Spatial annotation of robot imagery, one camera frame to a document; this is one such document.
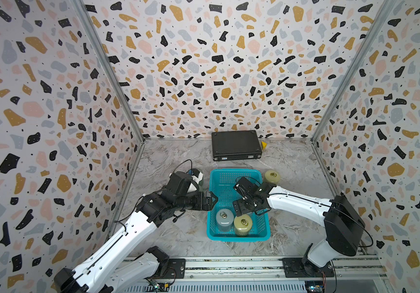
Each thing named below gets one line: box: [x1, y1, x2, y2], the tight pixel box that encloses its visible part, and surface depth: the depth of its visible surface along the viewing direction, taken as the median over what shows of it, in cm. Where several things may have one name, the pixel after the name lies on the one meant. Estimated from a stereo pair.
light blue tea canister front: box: [216, 208, 234, 232], surface depth 81 cm
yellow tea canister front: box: [233, 213, 253, 237], surface depth 79 cm
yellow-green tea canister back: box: [264, 169, 281, 186], surface depth 96 cm
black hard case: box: [211, 130, 263, 162], surface depth 119 cm
